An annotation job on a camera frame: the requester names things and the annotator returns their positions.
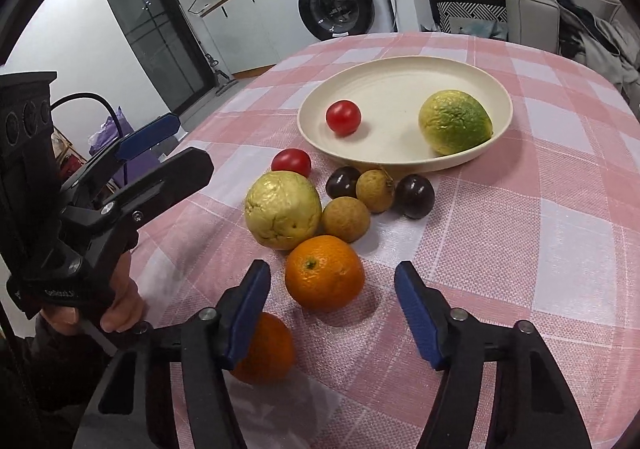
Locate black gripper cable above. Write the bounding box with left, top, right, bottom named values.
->
left=50, top=92, right=125, bottom=140

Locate pink checked tablecloth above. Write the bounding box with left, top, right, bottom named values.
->
left=120, top=32, right=640, bottom=449

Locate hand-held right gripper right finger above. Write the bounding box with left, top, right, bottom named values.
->
left=394, top=260, right=593, bottom=449

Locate patterned black chair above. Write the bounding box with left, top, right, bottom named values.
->
left=428, top=0, right=509, bottom=41

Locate pale yellow guava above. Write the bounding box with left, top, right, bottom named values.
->
left=244, top=170, right=323, bottom=251

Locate teal cloth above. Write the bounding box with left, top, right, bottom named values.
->
left=447, top=16, right=508, bottom=41

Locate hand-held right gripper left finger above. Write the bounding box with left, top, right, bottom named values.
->
left=72, top=260, right=273, bottom=449

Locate grey sofa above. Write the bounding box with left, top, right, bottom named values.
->
left=502, top=0, right=640, bottom=97

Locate white kitchen cabinet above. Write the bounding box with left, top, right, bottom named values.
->
left=201, top=0, right=313, bottom=69

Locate grey clothes pile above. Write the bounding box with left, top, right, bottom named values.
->
left=552, top=0, right=640, bottom=92

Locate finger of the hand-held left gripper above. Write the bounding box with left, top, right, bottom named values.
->
left=75, top=148, right=215, bottom=231
left=60, top=113, right=182, bottom=203

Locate dark purple plum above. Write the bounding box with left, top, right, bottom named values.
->
left=395, top=174, right=436, bottom=220
left=325, top=166, right=362, bottom=200

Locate purple plastic bag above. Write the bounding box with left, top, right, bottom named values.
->
left=89, top=106, right=132, bottom=190

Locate red cherry tomato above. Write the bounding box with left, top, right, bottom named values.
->
left=325, top=100, right=362, bottom=137
left=271, top=148, right=312, bottom=178

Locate person's left hand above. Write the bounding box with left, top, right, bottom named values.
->
left=39, top=253, right=149, bottom=338

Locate green yellow guava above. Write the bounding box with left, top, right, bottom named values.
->
left=418, top=90, right=494, bottom=157

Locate orange mandarin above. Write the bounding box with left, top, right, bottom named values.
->
left=229, top=312, right=296, bottom=385
left=284, top=235, right=366, bottom=312

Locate person's left forearm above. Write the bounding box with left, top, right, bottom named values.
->
left=0, top=319, right=123, bottom=449

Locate dark glass door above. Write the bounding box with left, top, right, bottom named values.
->
left=92, top=0, right=217, bottom=116

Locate brown longan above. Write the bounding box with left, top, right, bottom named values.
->
left=321, top=196, right=372, bottom=244
left=356, top=169, right=397, bottom=214

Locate cream round plate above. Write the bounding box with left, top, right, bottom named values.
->
left=297, top=56, right=514, bottom=173

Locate stick vacuum cleaner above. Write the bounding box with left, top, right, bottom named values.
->
left=202, top=52, right=239, bottom=93

